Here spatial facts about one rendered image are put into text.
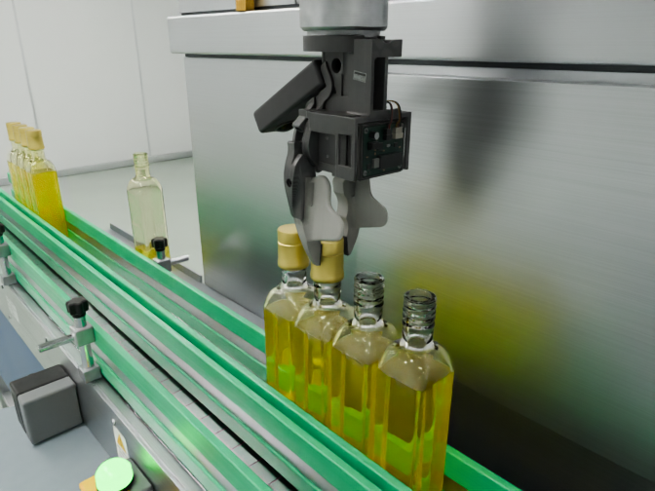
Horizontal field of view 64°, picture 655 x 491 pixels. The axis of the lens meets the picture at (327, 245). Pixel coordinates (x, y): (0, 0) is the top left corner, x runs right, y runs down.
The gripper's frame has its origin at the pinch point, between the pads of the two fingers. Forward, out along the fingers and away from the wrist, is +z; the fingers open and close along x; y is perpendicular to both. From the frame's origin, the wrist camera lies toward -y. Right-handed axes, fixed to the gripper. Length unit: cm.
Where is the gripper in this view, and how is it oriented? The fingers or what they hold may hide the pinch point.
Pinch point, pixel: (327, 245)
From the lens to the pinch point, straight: 54.0
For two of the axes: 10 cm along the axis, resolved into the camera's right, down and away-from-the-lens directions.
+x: 7.4, -2.4, 6.2
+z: 0.0, 9.3, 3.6
